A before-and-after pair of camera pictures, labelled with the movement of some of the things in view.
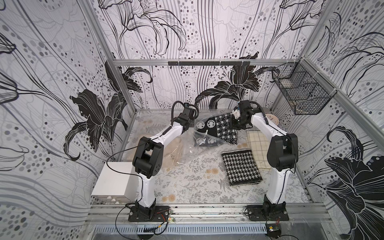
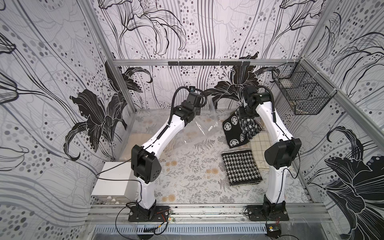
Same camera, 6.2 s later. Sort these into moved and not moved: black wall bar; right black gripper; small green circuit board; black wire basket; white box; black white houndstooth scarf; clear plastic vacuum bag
Moved: clear plastic vacuum bag; right black gripper
Not moved: black wire basket; black wall bar; white box; black white houndstooth scarf; small green circuit board
